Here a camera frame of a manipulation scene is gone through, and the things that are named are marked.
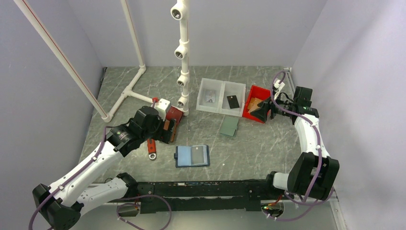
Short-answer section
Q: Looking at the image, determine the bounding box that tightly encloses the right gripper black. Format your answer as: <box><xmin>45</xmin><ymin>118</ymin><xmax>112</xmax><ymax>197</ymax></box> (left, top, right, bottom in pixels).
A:
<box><xmin>250</xmin><ymin>91</ymin><xmax>295</xmax><ymax>123</ymax></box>

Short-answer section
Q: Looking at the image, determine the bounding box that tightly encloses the orange card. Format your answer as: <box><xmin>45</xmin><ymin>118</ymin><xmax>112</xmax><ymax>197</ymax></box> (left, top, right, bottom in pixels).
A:
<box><xmin>247</xmin><ymin>98</ymin><xmax>263</xmax><ymax>113</ymax></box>

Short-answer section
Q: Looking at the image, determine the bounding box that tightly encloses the black credit card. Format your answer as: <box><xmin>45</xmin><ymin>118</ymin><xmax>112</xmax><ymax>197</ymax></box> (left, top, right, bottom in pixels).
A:
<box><xmin>226</xmin><ymin>95</ymin><xmax>240</xmax><ymax>109</ymax></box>

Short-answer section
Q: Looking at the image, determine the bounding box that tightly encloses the blue leather card holder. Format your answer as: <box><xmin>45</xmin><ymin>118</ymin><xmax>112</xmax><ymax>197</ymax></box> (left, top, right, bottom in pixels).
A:
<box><xmin>174</xmin><ymin>145</ymin><xmax>210</xmax><ymax>168</ymax></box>

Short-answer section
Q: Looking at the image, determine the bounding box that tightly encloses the silver VIP credit card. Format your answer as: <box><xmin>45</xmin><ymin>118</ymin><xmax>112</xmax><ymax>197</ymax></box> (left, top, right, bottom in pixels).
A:
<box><xmin>204</xmin><ymin>90</ymin><xmax>216</xmax><ymax>103</ymax></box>

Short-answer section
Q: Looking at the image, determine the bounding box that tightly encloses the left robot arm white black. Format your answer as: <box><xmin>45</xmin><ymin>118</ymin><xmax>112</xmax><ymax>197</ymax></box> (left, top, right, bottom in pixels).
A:
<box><xmin>29</xmin><ymin>105</ymin><xmax>176</xmax><ymax>230</ymax></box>

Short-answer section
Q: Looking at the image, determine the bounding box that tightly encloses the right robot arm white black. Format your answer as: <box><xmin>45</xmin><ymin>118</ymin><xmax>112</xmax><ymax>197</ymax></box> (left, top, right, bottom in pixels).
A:
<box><xmin>250</xmin><ymin>87</ymin><xmax>339</xmax><ymax>201</ymax></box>

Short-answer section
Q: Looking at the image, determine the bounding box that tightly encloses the green leather card holder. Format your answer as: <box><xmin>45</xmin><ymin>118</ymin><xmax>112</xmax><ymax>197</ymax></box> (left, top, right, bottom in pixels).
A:
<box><xmin>220</xmin><ymin>116</ymin><xmax>239</xmax><ymax>137</ymax></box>

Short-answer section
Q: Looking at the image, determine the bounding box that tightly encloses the brown leather wallet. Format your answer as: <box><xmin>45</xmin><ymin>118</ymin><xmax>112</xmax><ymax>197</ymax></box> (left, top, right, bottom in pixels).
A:
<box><xmin>162</xmin><ymin>120</ymin><xmax>173</xmax><ymax>143</ymax></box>

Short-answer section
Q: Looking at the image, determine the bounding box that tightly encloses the red leather wallet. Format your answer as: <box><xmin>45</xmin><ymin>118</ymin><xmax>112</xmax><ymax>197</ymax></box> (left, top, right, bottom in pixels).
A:
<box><xmin>166</xmin><ymin>106</ymin><xmax>183</xmax><ymax>125</ymax></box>

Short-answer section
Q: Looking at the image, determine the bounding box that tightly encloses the red plastic bin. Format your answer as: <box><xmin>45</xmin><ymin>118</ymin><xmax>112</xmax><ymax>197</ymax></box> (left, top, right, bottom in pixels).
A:
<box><xmin>242</xmin><ymin>85</ymin><xmax>271</xmax><ymax>124</ymax></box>

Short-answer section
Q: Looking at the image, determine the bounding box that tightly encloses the clear plastic divided box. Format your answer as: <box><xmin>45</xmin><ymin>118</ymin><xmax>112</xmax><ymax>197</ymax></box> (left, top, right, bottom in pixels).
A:
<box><xmin>196</xmin><ymin>78</ymin><xmax>246</xmax><ymax>117</ymax></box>

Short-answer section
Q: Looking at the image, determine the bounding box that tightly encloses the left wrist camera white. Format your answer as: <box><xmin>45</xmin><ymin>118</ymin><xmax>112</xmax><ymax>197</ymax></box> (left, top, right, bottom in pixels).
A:
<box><xmin>151</xmin><ymin>97</ymin><xmax>171</xmax><ymax>120</ymax></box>

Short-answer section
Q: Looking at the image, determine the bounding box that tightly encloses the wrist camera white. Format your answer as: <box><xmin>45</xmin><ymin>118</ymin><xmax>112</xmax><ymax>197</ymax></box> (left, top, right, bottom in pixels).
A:
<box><xmin>272</xmin><ymin>79</ymin><xmax>285</xmax><ymax>100</ymax></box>
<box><xmin>151</xmin><ymin>97</ymin><xmax>171</xmax><ymax>120</ymax></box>

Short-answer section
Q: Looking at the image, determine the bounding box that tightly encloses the adjustable wrench red handle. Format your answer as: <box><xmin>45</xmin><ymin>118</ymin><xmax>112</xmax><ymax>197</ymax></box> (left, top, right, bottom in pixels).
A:
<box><xmin>147</xmin><ymin>138</ymin><xmax>157</xmax><ymax>161</ymax></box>

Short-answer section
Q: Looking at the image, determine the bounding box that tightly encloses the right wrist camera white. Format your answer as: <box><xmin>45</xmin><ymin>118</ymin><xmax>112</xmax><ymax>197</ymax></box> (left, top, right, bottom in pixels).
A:
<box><xmin>272</xmin><ymin>79</ymin><xmax>285</xmax><ymax>100</ymax></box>

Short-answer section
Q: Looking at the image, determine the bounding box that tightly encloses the white PVC pipe frame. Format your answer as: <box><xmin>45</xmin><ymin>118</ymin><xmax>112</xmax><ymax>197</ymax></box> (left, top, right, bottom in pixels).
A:
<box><xmin>12</xmin><ymin>0</ymin><xmax>159</xmax><ymax>123</ymax></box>

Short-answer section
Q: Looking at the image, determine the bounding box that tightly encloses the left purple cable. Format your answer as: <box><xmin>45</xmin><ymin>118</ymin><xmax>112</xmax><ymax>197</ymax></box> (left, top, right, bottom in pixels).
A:
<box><xmin>28</xmin><ymin>126</ymin><xmax>172</xmax><ymax>230</ymax></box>

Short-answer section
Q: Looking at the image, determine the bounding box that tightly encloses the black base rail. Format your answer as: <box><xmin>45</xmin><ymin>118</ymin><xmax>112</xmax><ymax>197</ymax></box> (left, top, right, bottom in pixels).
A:
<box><xmin>116</xmin><ymin>179</ymin><xmax>283</xmax><ymax>214</ymax></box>

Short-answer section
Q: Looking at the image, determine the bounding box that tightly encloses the white PVC pipe post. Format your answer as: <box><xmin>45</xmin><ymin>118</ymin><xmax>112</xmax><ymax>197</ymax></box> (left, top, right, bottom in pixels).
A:
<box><xmin>170</xmin><ymin>0</ymin><xmax>190</xmax><ymax>116</ymax></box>

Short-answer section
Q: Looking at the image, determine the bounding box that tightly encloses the aluminium extrusion frame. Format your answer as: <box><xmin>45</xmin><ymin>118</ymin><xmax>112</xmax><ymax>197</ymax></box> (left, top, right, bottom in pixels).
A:
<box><xmin>50</xmin><ymin>182</ymin><xmax>346</xmax><ymax>230</ymax></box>

